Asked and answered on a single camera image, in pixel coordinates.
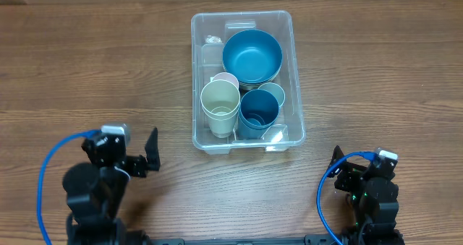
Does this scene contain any tall cream cup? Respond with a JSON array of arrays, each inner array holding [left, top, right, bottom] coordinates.
[[200, 79, 240, 120], [205, 107, 238, 138]]

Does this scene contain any small pink cup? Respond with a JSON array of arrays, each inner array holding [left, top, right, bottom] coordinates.
[[211, 72, 239, 88]]

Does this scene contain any dark blue bowl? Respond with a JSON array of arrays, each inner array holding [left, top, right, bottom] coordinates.
[[222, 30, 283, 85]]

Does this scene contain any tall blue cup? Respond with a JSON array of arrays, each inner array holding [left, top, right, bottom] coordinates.
[[237, 116, 270, 139], [239, 89, 279, 129]]

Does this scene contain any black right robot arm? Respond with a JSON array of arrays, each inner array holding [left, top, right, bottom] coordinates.
[[326, 147, 404, 245]]

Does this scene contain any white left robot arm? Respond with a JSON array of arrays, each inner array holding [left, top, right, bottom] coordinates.
[[62, 125, 161, 244]]

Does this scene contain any cream bowl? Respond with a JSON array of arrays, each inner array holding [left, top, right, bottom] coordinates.
[[224, 70, 279, 91]]

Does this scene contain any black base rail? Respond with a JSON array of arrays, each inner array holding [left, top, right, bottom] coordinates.
[[150, 234, 336, 245]]

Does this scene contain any small grey cup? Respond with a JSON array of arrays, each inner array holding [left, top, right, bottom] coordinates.
[[259, 82, 286, 108]]

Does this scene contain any clear plastic storage bin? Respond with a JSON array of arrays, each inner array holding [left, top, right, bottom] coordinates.
[[191, 10, 305, 155]]

